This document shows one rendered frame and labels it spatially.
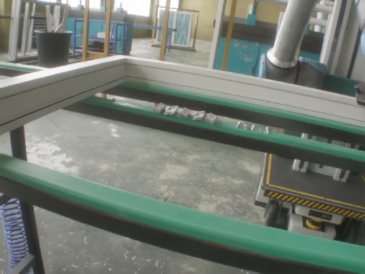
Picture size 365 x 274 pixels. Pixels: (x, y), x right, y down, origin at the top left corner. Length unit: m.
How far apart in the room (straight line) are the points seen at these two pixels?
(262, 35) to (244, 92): 3.55
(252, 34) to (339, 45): 2.80
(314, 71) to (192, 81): 0.77
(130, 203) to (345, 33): 1.57
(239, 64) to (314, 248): 4.19
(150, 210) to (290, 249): 0.15
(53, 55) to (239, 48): 2.81
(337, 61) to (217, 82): 1.01
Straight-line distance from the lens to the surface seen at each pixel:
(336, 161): 0.65
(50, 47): 4.62
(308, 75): 1.48
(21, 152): 0.96
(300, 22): 1.28
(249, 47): 4.42
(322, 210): 1.61
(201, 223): 0.31
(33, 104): 0.59
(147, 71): 0.91
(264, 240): 0.31
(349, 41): 1.75
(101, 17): 8.97
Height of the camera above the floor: 1.06
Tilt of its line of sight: 22 degrees down
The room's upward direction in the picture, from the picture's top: 8 degrees clockwise
